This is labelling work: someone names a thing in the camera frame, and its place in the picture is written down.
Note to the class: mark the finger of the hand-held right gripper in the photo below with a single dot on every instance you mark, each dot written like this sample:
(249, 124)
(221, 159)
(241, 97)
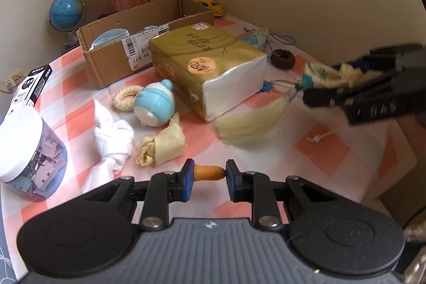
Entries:
(324, 99)
(362, 63)

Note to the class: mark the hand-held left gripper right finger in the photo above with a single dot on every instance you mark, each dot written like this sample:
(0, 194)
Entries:
(231, 181)

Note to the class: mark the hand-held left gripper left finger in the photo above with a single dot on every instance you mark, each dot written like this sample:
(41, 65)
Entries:
(188, 181)

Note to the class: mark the small orange gourd toy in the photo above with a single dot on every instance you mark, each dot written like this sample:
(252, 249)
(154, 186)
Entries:
(209, 172)

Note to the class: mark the cream sachet with tassel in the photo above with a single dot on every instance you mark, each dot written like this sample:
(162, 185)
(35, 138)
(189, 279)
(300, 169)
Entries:
(319, 76)

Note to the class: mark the beige cloth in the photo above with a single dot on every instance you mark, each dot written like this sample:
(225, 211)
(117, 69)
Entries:
(166, 144)

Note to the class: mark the blue round doll toy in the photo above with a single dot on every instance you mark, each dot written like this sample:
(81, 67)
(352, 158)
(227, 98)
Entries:
(156, 101)

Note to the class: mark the white cloth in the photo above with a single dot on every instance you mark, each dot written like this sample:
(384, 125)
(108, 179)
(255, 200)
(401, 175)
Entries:
(111, 134)

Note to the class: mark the cream scrunchie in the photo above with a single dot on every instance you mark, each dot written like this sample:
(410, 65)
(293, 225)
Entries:
(119, 102)

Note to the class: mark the cardboard box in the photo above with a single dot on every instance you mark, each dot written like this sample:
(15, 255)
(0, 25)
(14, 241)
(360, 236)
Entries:
(109, 64)

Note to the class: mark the brown scrunchie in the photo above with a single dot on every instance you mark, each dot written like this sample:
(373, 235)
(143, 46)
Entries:
(283, 59)

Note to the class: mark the teal patterned pouch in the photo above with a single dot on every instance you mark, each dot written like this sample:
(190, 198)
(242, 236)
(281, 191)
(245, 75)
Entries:
(258, 37)

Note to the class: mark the gold tissue pack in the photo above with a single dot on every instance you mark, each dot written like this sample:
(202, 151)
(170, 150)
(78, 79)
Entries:
(199, 54)

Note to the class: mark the yellow toy car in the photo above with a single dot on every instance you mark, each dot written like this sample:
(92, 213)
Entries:
(209, 4)

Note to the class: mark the blue face mask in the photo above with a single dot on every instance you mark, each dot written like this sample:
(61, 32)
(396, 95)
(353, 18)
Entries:
(106, 37)

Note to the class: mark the plastic jar of binder clips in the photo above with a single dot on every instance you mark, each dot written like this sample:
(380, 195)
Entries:
(20, 144)

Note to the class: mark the black and white carton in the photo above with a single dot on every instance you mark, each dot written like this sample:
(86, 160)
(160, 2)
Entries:
(31, 84)

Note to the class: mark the blue desk globe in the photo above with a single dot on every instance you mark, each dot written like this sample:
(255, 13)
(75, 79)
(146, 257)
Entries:
(65, 9)

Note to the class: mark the beige wall socket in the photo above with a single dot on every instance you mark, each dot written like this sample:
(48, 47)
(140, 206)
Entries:
(19, 76)

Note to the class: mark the white wall socket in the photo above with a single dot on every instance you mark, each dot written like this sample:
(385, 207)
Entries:
(8, 83)

